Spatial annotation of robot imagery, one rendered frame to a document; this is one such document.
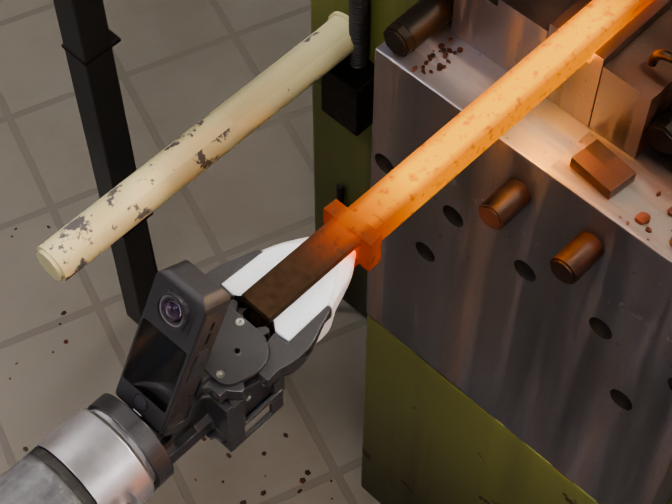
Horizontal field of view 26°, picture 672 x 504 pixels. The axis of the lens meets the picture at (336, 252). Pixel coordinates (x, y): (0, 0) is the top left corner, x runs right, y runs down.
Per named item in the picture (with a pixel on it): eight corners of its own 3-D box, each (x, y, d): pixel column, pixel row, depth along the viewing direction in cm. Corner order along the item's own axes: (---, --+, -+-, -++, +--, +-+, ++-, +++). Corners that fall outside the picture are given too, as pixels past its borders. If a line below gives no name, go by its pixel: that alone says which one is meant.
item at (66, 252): (69, 295, 149) (61, 267, 145) (36, 265, 151) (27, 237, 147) (363, 59, 166) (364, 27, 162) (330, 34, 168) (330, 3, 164)
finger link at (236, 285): (307, 251, 109) (222, 331, 106) (306, 205, 104) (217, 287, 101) (338, 274, 108) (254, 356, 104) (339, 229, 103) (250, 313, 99)
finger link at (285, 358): (299, 290, 103) (206, 364, 99) (299, 277, 101) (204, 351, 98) (345, 332, 101) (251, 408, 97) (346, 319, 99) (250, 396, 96)
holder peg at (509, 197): (500, 236, 121) (503, 218, 119) (475, 218, 123) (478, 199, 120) (530, 208, 123) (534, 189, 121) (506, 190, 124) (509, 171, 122)
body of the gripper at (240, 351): (220, 337, 107) (95, 444, 102) (212, 274, 100) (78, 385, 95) (293, 401, 104) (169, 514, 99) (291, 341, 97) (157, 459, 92)
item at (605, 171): (568, 165, 118) (570, 156, 117) (595, 147, 119) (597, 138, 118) (608, 200, 116) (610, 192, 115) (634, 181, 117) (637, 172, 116)
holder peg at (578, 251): (572, 291, 119) (576, 273, 116) (546, 271, 120) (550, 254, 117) (602, 261, 120) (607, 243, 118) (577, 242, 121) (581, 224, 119)
